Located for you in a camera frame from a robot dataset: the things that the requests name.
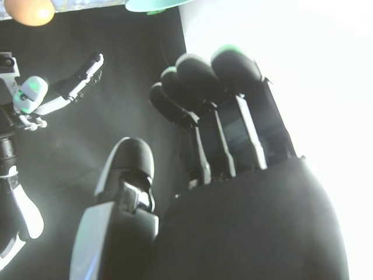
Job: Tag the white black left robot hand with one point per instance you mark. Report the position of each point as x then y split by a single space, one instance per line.
247 227

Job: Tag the brown egg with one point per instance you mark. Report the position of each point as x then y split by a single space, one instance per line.
29 11

